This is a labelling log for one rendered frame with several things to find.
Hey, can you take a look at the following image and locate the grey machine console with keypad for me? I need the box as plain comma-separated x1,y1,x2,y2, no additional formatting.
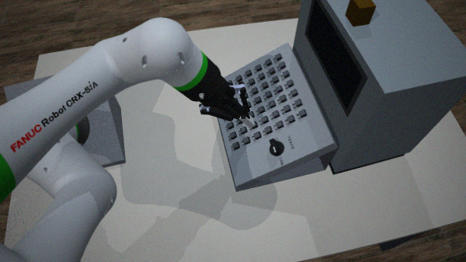
217,0,466,192

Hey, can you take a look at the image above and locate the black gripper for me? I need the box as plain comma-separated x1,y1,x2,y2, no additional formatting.
199,76,255,128

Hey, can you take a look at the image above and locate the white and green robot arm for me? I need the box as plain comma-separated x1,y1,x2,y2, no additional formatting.
0,18,221,262

